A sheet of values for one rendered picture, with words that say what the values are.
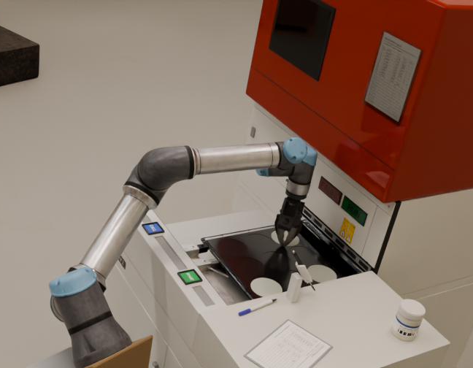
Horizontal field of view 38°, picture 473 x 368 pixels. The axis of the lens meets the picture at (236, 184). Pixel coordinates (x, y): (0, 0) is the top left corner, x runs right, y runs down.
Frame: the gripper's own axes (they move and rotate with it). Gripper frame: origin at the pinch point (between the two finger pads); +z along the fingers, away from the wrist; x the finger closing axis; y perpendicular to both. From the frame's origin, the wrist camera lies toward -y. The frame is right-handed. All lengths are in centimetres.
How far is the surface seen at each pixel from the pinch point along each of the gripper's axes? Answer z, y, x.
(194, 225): 9.3, 11.1, 33.3
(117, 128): 91, 231, 142
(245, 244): 1.3, -4.0, 12.1
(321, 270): 1.4, -7.1, -14.4
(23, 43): 63, 276, 239
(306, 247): 1.3, 4.1, -7.7
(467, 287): 14, 27, -69
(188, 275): -5.1, -37.4, 23.3
